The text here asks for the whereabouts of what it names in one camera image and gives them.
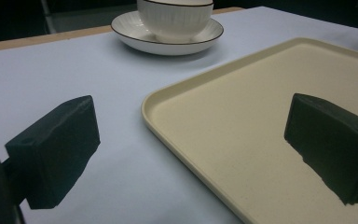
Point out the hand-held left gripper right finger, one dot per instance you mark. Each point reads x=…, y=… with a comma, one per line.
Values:
x=335, y=140

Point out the beige plastic tray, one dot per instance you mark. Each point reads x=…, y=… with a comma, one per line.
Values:
x=230, y=124

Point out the white plate with dark rim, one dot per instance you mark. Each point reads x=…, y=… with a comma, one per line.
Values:
x=130, y=29

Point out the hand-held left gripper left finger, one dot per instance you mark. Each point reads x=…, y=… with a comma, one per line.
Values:
x=54, y=149

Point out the white ribbed bowl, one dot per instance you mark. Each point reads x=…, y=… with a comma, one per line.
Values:
x=174, y=18

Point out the metal stand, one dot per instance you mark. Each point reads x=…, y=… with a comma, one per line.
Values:
x=48, y=15

